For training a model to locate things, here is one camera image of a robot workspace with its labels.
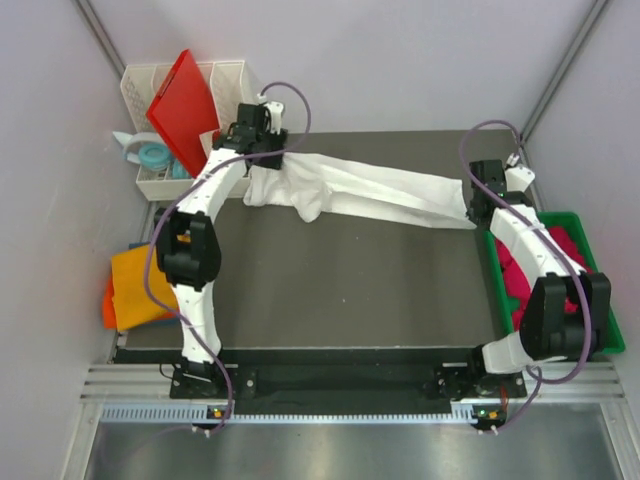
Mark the white file organizer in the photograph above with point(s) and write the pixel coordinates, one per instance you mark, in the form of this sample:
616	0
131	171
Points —
231	83

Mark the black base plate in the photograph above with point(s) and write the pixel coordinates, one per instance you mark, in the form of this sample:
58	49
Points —
252	374

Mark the pink t shirt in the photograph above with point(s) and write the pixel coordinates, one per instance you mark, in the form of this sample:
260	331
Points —
516	285

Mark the white cable duct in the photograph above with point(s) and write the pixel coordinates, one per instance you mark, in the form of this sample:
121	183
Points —
209	416

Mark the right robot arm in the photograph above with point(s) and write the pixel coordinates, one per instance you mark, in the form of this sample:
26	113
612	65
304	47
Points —
566	316

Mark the light blue headphones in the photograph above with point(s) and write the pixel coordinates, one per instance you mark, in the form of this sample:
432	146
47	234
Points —
147	149

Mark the white t shirt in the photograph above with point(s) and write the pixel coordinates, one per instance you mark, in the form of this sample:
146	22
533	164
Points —
313	184

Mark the aluminium frame rail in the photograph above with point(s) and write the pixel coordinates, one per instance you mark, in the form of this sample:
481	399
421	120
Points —
569	55

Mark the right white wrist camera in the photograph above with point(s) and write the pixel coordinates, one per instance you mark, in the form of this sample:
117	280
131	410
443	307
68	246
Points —
518	176

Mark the green plastic bin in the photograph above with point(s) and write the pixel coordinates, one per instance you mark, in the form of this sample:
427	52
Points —
613	341

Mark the red patterned booklet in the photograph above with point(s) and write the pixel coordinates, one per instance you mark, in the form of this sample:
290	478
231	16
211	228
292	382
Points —
207	140

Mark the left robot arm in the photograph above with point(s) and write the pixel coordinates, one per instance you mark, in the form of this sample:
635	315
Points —
188	251

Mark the red plastic folder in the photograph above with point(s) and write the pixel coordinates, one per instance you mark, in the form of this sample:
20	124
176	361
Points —
183	109

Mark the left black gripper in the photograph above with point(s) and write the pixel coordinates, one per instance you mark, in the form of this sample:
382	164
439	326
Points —
278	141

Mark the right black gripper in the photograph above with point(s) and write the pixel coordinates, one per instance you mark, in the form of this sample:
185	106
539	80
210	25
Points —
481	224

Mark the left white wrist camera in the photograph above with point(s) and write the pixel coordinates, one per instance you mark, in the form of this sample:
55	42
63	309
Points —
274	112

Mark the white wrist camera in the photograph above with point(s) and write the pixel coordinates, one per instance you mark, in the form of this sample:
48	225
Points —
518	176
274	112

